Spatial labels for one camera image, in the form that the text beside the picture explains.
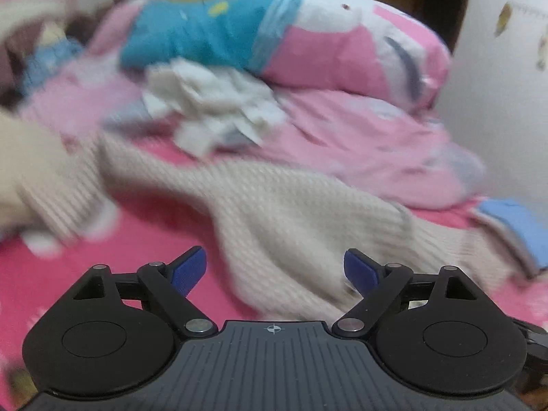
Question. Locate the brown plush toy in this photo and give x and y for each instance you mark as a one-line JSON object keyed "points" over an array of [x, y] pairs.
{"points": [[85, 23]]}

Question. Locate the light blue folded garment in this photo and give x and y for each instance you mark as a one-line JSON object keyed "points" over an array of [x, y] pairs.
{"points": [[522, 227]]}

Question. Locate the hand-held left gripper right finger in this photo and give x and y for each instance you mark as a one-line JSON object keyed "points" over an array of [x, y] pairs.
{"points": [[361, 269]]}

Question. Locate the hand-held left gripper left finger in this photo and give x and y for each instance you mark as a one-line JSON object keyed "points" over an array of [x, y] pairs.
{"points": [[188, 269]]}

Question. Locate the beige white checkered sweater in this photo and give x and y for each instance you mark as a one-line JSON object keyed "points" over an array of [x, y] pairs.
{"points": [[278, 214]]}

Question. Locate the pink teal printed quilt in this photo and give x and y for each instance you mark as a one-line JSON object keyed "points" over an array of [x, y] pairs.
{"points": [[355, 150]]}

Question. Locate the white knit sweater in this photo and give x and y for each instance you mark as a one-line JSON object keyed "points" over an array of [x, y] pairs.
{"points": [[214, 98]]}

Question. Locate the pink floral blanket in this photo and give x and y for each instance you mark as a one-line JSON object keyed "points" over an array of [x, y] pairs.
{"points": [[150, 231]]}

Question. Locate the light blue printed cloth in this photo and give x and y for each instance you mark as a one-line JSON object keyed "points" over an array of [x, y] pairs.
{"points": [[51, 62]]}

